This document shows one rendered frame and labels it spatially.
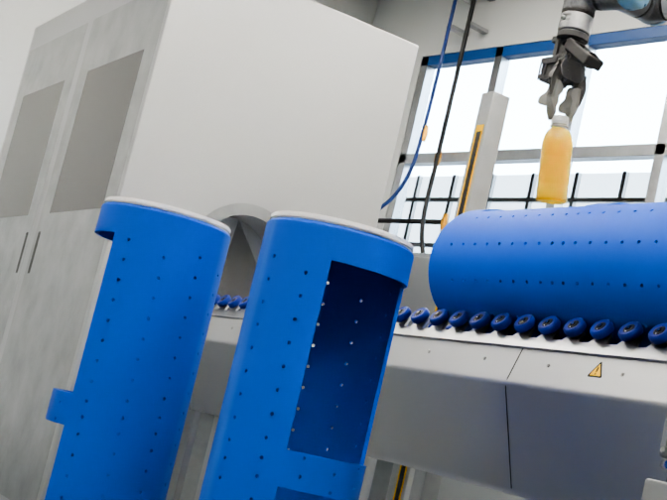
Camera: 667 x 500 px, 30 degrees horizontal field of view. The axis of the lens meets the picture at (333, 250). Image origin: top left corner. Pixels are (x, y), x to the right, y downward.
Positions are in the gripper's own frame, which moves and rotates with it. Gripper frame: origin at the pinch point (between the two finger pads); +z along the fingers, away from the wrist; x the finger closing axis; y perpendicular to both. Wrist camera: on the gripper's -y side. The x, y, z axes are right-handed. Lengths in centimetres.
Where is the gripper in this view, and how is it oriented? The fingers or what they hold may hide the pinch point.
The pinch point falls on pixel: (560, 117)
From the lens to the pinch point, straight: 285.9
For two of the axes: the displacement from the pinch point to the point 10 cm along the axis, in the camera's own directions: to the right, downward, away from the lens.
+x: -8.4, -2.7, -4.7
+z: -2.4, 9.6, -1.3
